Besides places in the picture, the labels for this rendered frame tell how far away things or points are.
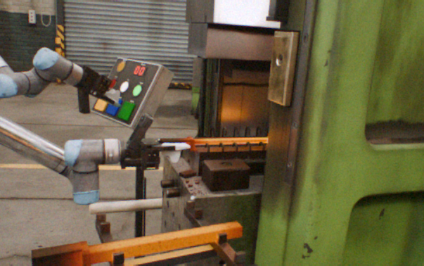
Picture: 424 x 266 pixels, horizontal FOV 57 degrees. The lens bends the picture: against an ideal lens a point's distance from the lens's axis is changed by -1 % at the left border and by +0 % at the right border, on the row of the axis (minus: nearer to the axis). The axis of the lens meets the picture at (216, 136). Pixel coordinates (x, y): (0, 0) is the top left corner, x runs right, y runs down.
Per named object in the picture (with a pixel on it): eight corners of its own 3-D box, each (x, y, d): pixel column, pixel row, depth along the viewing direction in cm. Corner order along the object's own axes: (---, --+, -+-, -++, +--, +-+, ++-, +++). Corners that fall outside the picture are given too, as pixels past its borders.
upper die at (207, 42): (204, 58, 110) (207, 23, 108) (187, 53, 128) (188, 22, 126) (331, 64, 124) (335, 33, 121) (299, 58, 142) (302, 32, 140)
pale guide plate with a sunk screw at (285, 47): (283, 105, 93) (292, 32, 88) (266, 99, 101) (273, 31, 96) (291, 105, 93) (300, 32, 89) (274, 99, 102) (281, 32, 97)
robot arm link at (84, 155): (65, 163, 117) (65, 136, 115) (103, 162, 120) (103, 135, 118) (65, 172, 110) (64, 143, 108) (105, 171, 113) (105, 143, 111)
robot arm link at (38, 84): (4, 84, 132) (23, 64, 129) (27, 80, 143) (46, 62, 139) (18, 103, 133) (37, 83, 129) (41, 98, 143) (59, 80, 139)
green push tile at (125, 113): (127, 120, 155) (135, 104, 156) (117, 116, 161) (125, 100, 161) (130, 122, 157) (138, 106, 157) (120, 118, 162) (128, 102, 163)
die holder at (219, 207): (183, 336, 116) (191, 196, 104) (159, 263, 150) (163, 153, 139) (342, 305, 134) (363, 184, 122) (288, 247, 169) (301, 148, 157)
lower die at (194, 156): (197, 176, 119) (199, 149, 117) (182, 155, 138) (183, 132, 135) (316, 169, 133) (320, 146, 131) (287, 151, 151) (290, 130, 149)
